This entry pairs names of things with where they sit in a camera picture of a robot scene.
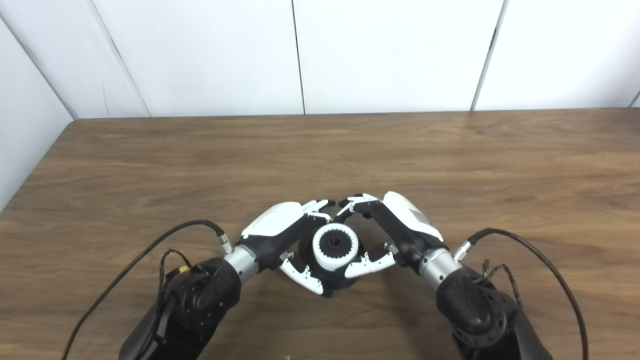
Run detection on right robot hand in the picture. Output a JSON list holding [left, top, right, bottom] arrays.
[[334, 191, 449, 280]]

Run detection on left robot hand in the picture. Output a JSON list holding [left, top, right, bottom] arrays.
[[239, 199, 337, 296]]

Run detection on white toothed ring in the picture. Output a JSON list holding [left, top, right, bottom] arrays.
[[312, 223, 360, 272]]

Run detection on round black plastic part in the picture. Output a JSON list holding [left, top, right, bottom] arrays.
[[298, 227, 366, 299]]

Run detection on right arm thin wires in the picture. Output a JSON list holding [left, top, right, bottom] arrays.
[[480, 258, 524, 309]]

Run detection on arm thin wires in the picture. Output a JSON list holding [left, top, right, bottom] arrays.
[[158, 248, 194, 292], [480, 258, 524, 309]]

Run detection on left arm thin wires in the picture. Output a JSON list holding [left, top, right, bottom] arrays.
[[158, 248, 194, 292]]

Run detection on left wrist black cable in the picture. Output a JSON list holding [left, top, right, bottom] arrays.
[[60, 219, 236, 360]]

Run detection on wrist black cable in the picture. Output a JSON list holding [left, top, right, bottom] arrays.
[[60, 219, 236, 360], [452, 227, 591, 360]]

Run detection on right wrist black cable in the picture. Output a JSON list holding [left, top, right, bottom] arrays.
[[452, 227, 591, 360]]

